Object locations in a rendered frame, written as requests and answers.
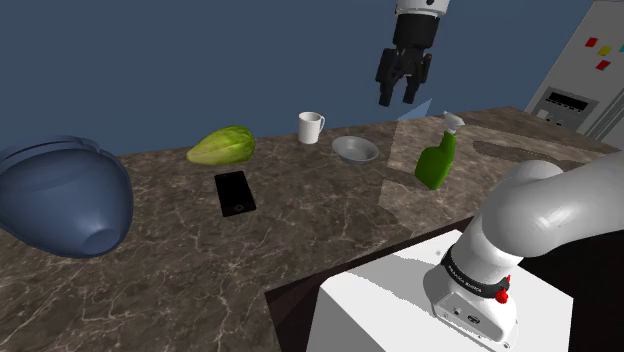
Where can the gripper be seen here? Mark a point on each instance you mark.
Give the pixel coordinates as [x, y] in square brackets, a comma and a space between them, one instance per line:
[413, 33]

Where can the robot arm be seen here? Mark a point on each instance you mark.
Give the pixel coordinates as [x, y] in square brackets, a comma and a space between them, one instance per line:
[536, 209]

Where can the grey metal bowl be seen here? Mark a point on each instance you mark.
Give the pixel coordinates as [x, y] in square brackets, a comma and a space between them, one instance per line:
[355, 149]

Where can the green spray bottle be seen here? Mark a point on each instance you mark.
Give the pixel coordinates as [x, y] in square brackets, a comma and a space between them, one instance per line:
[436, 163]

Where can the white mug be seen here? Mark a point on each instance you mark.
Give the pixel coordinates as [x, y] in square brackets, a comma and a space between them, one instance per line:
[309, 128]

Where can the grey refrigerator with magnets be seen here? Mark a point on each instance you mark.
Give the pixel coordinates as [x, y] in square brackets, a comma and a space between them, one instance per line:
[575, 73]

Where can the green lettuce head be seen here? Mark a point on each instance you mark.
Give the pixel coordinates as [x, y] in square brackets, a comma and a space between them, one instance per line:
[224, 145]

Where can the black smartphone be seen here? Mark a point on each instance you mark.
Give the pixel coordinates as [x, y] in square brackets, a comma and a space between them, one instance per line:
[235, 193]

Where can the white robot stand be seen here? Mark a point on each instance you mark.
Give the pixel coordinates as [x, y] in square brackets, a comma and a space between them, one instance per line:
[390, 302]

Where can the large blue bowl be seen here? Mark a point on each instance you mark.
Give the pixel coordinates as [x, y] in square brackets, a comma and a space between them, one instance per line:
[63, 197]

